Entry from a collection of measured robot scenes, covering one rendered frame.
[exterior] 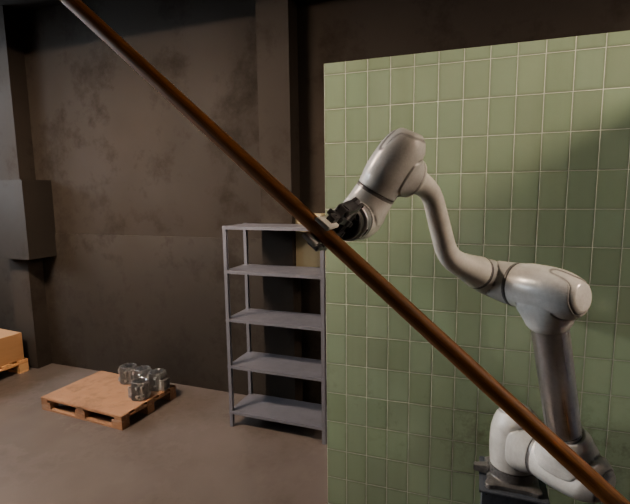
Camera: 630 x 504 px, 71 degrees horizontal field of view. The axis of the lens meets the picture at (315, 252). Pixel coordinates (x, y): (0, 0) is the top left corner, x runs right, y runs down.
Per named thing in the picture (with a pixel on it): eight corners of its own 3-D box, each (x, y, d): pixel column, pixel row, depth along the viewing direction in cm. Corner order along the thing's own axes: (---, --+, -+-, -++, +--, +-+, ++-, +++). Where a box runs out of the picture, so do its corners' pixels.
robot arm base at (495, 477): (473, 456, 173) (474, 443, 172) (536, 468, 165) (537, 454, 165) (472, 485, 156) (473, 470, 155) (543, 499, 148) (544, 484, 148)
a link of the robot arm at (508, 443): (507, 445, 170) (510, 391, 167) (553, 471, 154) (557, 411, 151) (478, 458, 162) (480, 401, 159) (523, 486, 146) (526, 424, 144)
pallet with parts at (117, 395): (179, 394, 454) (178, 366, 450) (125, 431, 385) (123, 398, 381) (99, 380, 491) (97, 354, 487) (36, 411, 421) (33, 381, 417)
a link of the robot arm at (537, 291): (557, 458, 155) (627, 495, 136) (528, 485, 148) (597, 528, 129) (528, 253, 134) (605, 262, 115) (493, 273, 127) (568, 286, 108)
